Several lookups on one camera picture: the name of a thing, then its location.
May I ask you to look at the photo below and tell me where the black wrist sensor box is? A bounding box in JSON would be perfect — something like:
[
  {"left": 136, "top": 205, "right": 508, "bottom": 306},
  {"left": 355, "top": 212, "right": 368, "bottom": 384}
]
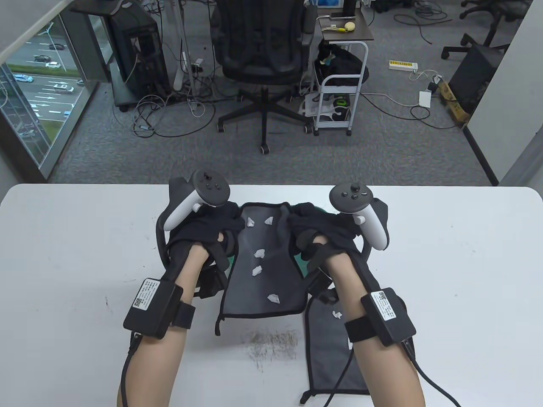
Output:
[
  {"left": 123, "top": 278, "right": 196, "bottom": 340},
  {"left": 344, "top": 287, "right": 417, "bottom": 347}
]

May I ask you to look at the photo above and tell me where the black cabinet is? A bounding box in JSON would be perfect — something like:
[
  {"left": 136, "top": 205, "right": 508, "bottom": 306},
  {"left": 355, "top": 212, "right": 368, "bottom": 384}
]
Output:
[{"left": 449, "top": 45, "right": 501, "bottom": 115}]

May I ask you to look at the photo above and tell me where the glass window panel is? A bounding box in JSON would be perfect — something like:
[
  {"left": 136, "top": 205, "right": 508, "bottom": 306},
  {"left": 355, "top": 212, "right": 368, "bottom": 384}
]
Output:
[{"left": 0, "top": 11, "right": 100, "bottom": 178}]

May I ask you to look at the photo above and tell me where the person's left hand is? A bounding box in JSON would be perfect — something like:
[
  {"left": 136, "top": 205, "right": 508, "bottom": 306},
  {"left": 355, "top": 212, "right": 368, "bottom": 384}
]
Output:
[{"left": 167, "top": 202, "right": 245, "bottom": 272}]

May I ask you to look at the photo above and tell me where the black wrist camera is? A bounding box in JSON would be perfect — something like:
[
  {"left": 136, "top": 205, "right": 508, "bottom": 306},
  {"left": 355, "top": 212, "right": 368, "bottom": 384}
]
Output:
[
  {"left": 193, "top": 265, "right": 230, "bottom": 299},
  {"left": 308, "top": 271, "right": 340, "bottom": 306}
]

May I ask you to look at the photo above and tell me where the person's right hand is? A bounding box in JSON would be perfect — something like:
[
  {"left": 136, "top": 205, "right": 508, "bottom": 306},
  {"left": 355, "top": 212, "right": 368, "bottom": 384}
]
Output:
[{"left": 288, "top": 203, "right": 361, "bottom": 272}]

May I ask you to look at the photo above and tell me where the person's left forearm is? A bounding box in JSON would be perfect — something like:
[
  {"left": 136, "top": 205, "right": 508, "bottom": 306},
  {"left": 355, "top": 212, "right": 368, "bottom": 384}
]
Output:
[{"left": 117, "top": 243, "right": 221, "bottom": 407}]

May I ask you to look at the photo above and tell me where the white desk leg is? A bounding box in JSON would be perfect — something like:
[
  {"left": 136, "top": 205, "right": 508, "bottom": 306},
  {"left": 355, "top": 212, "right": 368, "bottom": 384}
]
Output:
[{"left": 172, "top": 0, "right": 198, "bottom": 97}]

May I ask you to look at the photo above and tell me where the brown cardboard box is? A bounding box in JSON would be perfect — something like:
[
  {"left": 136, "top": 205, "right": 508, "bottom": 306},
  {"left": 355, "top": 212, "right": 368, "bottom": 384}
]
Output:
[{"left": 438, "top": 81, "right": 471, "bottom": 127}]

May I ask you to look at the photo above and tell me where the grey hand towel black trim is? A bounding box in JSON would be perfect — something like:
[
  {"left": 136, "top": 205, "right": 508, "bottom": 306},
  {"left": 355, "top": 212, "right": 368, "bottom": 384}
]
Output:
[
  {"left": 299, "top": 293, "right": 374, "bottom": 404},
  {"left": 214, "top": 202, "right": 310, "bottom": 336}
]

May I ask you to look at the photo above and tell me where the tangle of floor cables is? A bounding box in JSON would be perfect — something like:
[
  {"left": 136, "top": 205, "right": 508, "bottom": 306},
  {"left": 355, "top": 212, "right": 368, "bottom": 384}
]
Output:
[{"left": 132, "top": 64, "right": 238, "bottom": 138}]

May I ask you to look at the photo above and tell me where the black white handheld controller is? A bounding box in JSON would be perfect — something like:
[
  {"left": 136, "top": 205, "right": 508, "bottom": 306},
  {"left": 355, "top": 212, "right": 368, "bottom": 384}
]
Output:
[
  {"left": 156, "top": 170, "right": 231, "bottom": 268},
  {"left": 329, "top": 181, "right": 389, "bottom": 255}
]

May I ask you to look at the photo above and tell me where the black camera cable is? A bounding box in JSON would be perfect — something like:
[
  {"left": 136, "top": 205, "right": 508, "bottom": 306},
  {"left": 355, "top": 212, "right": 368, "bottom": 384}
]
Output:
[{"left": 325, "top": 350, "right": 355, "bottom": 407}]

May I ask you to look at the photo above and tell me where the black swivel chair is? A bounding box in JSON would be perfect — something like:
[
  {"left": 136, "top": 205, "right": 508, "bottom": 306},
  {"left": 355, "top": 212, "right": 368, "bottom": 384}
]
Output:
[{"left": 441, "top": 0, "right": 535, "bottom": 60}]

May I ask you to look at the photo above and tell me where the white cart wooden top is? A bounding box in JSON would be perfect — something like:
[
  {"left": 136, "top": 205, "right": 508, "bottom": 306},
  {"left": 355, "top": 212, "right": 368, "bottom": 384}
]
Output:
[{"left": 313, "top": 8, "right": 375, "bottom": 137}]

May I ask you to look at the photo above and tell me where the green plastic bin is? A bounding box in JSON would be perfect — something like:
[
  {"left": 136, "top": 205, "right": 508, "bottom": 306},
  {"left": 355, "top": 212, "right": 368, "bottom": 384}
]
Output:
[{"left": 225, "top": 205, "right": 336, "bottom": 278}]

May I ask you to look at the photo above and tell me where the black bag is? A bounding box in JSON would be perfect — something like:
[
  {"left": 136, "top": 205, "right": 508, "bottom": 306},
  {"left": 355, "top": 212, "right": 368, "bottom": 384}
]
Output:
[{"left": 315, "top": 44, "right": 370, "bottom": 87}]

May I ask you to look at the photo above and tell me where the person's right forearm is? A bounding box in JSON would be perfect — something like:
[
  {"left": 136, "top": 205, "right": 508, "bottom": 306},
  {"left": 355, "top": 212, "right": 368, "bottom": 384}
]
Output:
[{"left": 325, "top": 250, "right": 426, "bottom": 407}]

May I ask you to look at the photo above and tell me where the black mesh office chair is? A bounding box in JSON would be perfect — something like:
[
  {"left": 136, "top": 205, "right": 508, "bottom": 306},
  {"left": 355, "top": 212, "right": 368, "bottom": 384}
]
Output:
[{"left": 210, "top": 0, "right": 319, "bottom": 154}]

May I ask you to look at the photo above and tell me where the white bag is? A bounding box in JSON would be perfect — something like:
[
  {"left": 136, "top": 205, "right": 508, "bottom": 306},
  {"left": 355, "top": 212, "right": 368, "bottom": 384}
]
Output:
[{"left": 299, "top": 93, "right": 353, "bottom": 123}]

